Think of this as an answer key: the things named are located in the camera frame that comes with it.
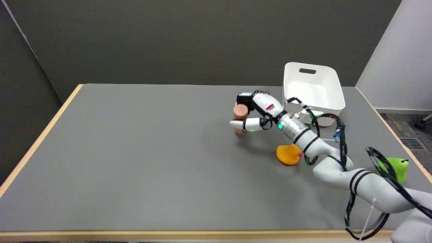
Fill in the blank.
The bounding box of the green pear toy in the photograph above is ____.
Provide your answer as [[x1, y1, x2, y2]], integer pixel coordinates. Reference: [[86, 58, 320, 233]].
[[376, 157, 409, 184]]

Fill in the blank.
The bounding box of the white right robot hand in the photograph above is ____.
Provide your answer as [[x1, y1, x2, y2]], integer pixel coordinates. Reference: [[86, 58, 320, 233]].
[[229, 90, 287, 133]]

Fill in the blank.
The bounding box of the wooden cylinder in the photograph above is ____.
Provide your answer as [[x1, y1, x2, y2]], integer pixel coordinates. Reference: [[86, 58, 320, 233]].
[[233, 104, 249, 135]]

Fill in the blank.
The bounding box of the orange rubber duck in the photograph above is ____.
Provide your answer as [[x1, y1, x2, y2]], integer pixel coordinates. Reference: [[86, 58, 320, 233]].
[[276, 144, 302, 165]]

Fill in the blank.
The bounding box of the floor vent grille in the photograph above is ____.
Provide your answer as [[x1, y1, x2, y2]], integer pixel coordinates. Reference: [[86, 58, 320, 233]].
[[400, 137, 425, 150]]

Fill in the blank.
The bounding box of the black chair base leg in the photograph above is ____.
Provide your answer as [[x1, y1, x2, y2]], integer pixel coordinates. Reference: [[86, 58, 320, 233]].
[[414, 114, 432, 130]]

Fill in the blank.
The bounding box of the white plastic box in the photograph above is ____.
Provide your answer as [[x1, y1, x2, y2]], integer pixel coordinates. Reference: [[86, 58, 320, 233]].
[[282, 62, 346, 127]]

